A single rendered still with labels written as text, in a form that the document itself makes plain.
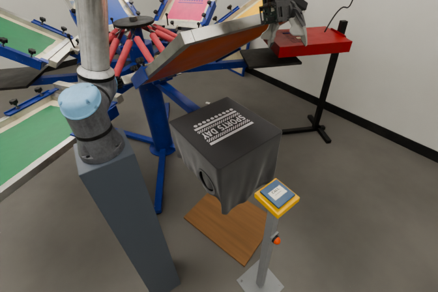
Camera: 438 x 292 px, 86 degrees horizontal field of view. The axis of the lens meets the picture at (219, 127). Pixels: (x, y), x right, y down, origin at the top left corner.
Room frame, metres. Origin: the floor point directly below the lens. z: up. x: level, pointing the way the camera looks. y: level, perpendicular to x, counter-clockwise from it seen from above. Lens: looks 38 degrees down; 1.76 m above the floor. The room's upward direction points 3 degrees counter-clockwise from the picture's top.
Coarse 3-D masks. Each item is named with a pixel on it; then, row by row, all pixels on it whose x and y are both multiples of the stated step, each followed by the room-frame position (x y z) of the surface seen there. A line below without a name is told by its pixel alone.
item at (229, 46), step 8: (248, 32) 0.98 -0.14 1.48; (256, 32) 1.06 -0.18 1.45; (232, 40) 1.02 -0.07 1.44; (240, 40) 1.12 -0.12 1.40; (248, 40) 1.24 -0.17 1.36; (224, 48) 1.16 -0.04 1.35; (232, 48) 1.29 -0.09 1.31; (208, 56) 1.21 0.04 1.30; (216, 56) 1.36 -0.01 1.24; (200, 64) 1.42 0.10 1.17
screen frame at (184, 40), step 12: (216, 24) 0.82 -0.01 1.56; (228, 24) 0.84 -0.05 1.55; (240, 24) 0.87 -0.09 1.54; (252, 24) 0.89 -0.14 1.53; (264, 24) 0.95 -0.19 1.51; (180, 36) 0.74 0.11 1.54; (192, 36) 0.75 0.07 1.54; (204, 36) 0.77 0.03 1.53; (216, 36) 0.81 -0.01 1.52; (168, 48) 0.82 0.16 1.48; (180, 48) 0.75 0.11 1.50; (156, 60) 0.93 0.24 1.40; (168, 60) 0.86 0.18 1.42; (156, 72) 1.04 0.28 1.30; (144, 84) 1.29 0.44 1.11
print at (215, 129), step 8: (224, 112) 1.19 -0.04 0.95; (232, 112) 1.19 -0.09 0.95; (208, 120) 1.12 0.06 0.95; (216, 120) 1.11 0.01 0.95; (224, 120) 1.11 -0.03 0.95; (232, 120) 1.11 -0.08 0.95; (240, 120) 1.10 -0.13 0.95; (248, 120) 1.10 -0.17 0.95; (200, 128) 1.04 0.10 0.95; (208, 128) 1.04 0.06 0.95; (216, 128) 1.03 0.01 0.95; (224, 128) 1.03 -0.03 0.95; (232, 128) 1.03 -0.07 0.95; (240, 128) 1.02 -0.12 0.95; (208, 136) 0.97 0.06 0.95; (216, 136) 0.97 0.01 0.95; (224, 136) 0.96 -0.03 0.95
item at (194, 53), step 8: (240, 32) 0.90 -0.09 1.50; (208, 40) 0.81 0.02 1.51; (216, 40) 0.88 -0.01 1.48; (224, 40) 0.94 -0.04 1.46; (192, 48) 0.83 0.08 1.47; (200, 48) 0.90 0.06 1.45; (208, 48) 0.97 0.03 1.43; (216, 48) 1.06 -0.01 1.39; (184, 56) 0.92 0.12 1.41; (192, 56) 1.00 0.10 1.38; (200, 56) 1.09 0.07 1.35; (168, 64) 0.95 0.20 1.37; (176, 64) 1.03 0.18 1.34; (184, 64) 1.14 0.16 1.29; (192, 64) 1.27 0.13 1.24; (160, 72) 1.09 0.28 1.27; (168, 72) 1.21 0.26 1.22; (176, 72) 1.35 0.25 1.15; (152, 80) 1.26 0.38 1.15
